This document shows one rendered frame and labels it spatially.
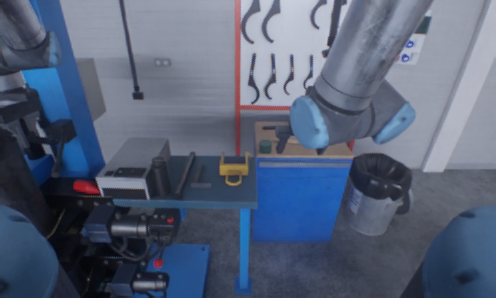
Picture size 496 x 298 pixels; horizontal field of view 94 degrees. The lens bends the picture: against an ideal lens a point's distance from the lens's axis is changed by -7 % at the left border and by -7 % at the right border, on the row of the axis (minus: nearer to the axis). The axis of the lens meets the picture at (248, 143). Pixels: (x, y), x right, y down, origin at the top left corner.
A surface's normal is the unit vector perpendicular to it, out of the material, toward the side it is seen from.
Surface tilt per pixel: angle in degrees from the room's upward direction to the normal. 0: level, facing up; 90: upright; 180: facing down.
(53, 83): 90
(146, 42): 90
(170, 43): 90
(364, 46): 102
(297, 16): 90
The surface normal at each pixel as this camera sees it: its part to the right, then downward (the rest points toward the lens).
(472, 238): -0.05, -0.85
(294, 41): 0.00, 0.49
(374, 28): -0.55, 0.57
